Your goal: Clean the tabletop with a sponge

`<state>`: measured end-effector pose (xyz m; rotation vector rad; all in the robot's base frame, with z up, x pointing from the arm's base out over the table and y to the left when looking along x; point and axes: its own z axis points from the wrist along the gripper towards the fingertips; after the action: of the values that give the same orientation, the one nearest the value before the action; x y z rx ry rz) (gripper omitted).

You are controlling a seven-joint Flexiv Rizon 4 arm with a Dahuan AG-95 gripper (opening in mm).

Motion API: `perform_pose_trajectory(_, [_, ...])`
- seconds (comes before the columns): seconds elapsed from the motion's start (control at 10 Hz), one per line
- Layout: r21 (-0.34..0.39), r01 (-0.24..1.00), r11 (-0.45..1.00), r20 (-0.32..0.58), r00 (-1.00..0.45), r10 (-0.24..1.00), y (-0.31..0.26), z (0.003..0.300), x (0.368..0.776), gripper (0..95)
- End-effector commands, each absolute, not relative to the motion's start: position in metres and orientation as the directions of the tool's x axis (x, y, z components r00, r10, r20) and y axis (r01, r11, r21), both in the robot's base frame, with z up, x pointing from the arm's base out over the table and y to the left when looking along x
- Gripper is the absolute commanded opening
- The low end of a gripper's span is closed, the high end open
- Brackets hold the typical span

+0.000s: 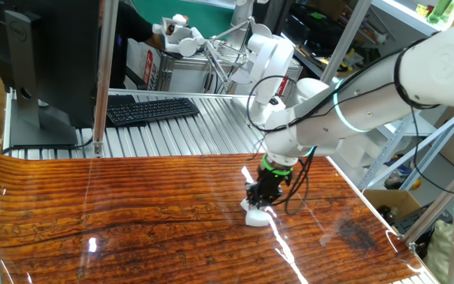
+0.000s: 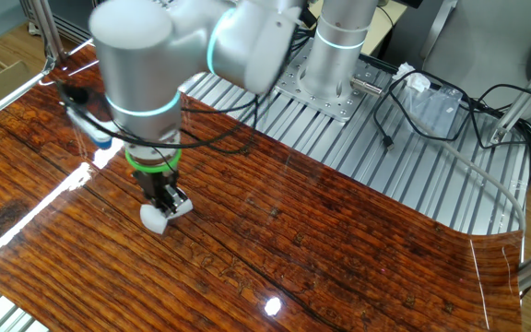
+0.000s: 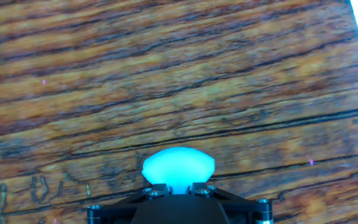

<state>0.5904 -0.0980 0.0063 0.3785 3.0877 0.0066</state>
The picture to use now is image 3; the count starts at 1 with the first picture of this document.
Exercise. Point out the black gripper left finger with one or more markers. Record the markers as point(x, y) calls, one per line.
point(113, 214)

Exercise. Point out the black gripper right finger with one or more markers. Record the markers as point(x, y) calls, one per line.
point(250, 213)

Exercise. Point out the white rectangular sponge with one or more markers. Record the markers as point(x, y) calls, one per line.
point(179, 168)

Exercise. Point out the wood grain table mat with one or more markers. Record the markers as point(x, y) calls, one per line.
point(73, 93)

